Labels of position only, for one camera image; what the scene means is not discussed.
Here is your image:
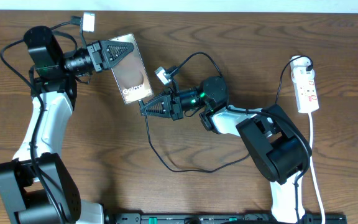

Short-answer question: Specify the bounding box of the white power strip cord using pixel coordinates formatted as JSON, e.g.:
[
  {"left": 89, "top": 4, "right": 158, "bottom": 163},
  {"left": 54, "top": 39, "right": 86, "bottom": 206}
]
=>
[{"left": 308, "top": 111, "right": 326, "bottom": 224}]

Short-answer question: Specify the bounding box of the white power strip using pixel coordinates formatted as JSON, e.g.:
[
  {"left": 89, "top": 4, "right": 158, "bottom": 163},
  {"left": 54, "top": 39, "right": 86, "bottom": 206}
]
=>
[{"left": 291, "top": 66, "right": 319, "bottom": 114}]

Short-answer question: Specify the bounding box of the black right camera cable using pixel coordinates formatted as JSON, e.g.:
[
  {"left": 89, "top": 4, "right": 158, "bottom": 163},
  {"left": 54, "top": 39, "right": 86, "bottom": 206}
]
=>
[{"left": 169, "top": 51, "right": 313, "bottom": 224}]

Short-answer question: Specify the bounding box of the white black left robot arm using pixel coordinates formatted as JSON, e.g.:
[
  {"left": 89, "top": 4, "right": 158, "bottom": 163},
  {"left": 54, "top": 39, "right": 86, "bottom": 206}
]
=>
[{"left": 0, "top": 26, "right": 135, "bottom": 223}]

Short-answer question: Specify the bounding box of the black charging cable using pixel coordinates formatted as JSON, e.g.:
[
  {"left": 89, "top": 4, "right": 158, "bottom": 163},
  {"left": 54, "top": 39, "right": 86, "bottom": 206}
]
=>
[{"left": 137, "top": 55, "right": 314, "bottom": 174}]

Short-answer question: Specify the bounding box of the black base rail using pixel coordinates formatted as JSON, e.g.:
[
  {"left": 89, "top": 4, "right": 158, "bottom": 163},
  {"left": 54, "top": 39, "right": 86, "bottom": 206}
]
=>
[{"left": 106, "top": 212, "right": 348, "bottom": 224}]

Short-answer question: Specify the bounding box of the white USB charger plug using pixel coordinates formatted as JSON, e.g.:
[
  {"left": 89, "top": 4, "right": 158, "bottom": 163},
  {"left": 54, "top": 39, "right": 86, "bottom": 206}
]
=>
[{"left": 290, "top": 55, "right": 314, "bottom": 72}]

